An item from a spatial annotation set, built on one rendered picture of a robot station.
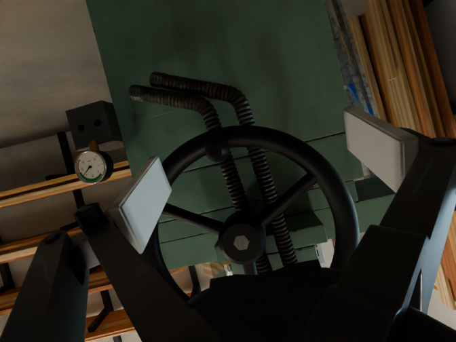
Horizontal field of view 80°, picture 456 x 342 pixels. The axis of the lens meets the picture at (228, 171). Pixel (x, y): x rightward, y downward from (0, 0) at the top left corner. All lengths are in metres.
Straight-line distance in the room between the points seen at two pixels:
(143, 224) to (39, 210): 3.52
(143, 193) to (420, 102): 1.83
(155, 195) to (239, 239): 0.19
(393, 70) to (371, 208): 1.41
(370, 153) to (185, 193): 0.43
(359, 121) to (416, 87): 1.76
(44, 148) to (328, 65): 3.30
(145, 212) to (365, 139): 0.13
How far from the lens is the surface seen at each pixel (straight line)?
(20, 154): 3.74
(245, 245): 0.35
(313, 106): 0.54
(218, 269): 0.61
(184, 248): 0.58
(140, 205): 0.16
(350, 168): 0.55
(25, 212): 3.77
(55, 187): 2.96
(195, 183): 0.55
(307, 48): 0.56
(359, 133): 0.18
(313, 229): 0.46
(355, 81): 1.41
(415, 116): 1.95
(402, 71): 1.95
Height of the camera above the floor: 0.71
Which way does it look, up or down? 2 degrees up
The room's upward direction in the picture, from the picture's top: 166 degrees clockwise
